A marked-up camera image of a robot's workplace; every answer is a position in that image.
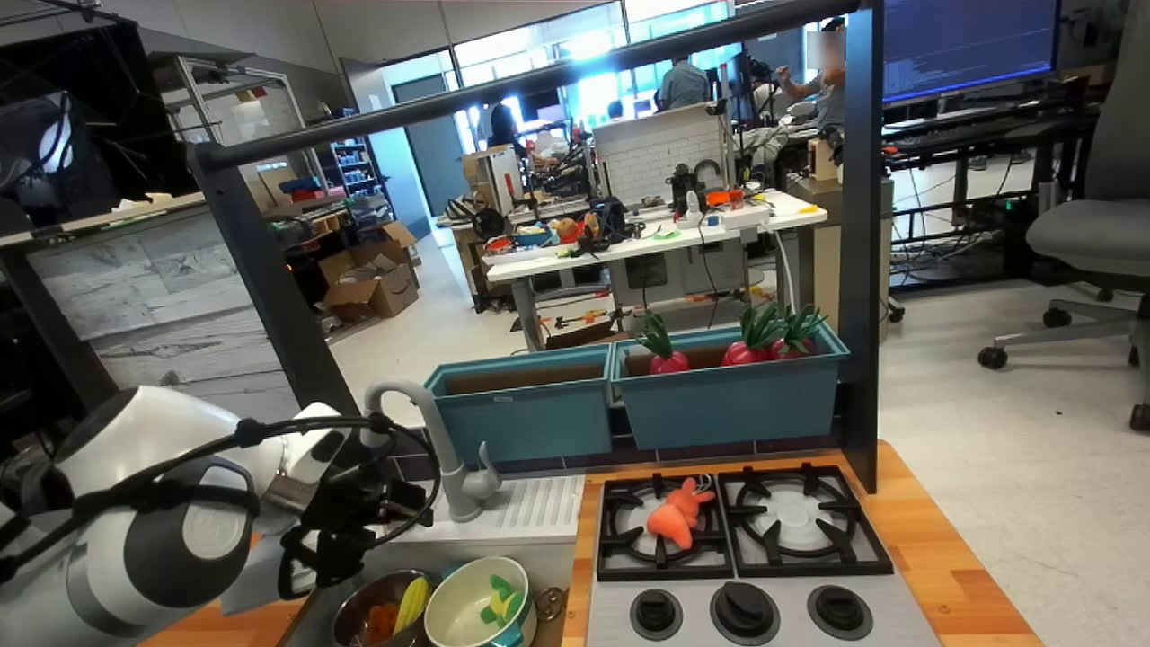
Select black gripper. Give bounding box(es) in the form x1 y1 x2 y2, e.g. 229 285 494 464
279 430 440 594

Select orange plush toy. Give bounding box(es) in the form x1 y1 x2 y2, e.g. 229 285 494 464
362 604 399 647

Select green plush toy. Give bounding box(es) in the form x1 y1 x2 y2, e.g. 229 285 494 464
482 574 525 625

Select pink plush toy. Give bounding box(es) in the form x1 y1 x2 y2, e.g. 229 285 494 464
648 478 714 549

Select yellow corn plush toy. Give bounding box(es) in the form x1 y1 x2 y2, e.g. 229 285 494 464
391 574 431 634

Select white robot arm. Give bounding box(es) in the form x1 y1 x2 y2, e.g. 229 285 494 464
0 386 435 647

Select grey toy faucet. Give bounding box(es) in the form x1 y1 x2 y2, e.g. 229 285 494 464
368 380 502 523

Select stainless steel pot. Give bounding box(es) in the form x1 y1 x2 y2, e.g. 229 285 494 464
331 571 431 647

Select white teal pot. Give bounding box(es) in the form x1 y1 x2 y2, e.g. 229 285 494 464
425 557 537 647

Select white toy sink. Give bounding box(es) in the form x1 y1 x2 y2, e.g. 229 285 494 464
285 473 586 647

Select left teal planter box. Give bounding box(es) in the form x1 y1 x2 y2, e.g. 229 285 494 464
425 348 612 464

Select teal planter box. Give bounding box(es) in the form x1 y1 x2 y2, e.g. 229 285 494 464
425 348 612 464
605 325 853 448

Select cardboard box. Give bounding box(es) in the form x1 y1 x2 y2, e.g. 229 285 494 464
321 223 421 319

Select toy stove top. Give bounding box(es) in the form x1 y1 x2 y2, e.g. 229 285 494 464
586 464 937 647

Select red toy radishes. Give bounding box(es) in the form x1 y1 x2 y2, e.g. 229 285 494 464
642 303 822 374

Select right teal planter box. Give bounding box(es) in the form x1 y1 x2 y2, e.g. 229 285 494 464
605 325 853 448

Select white cluttered desk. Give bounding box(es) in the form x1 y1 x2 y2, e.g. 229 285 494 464
487 190 829 353

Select seated person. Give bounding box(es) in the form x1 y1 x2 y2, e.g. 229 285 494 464
775 18 850 124

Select computer monitor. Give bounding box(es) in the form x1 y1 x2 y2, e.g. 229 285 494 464
883 0 1059 109

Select grey office chair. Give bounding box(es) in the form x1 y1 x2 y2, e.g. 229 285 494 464
978 0 1150 430

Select black metal frame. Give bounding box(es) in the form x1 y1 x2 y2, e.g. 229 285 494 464
186 0 893 497

